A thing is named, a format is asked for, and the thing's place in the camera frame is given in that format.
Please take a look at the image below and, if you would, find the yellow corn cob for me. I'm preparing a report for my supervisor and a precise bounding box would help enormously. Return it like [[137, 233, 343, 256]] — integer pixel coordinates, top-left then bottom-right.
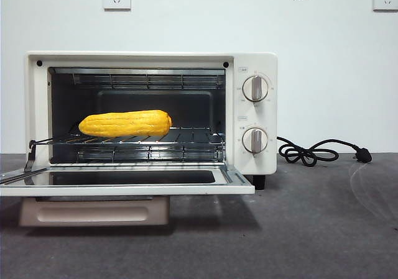
[[78, 109, 173, 138]]

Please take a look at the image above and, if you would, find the glass-windowed cream oven door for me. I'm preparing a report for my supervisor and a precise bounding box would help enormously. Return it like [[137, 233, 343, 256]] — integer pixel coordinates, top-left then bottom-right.
[[0, 162, 256, 198]]

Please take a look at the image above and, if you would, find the taupe oven door handle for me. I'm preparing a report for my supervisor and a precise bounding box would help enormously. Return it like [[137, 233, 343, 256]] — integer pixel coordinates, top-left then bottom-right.
[[19, 197, 170, 227]]

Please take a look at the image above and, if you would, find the cream round oven knob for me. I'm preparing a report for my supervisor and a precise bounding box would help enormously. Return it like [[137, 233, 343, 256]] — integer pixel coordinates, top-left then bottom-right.
[[243, 76, 270, 103], [242, 128, 269, 155]]

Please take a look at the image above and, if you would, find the cream Toshiba toaster oven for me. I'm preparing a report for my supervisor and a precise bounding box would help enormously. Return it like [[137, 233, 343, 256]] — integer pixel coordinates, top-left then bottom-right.
[[24, 50, 279, 176]]

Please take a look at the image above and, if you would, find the metal heater guard grille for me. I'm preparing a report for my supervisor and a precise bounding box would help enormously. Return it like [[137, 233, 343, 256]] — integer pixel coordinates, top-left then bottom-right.
[[73, 73, 226, 89], [76, 146, 224, 164]]

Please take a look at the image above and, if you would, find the black power cable with plug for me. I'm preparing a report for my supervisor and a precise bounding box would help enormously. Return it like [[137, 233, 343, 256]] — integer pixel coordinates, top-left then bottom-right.
[[277, 137, 373, 167]]

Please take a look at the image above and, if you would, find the metal wire oven rack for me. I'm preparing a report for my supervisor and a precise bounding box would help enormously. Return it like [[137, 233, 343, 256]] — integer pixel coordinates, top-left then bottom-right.
[[30, 126, 226, 146]]

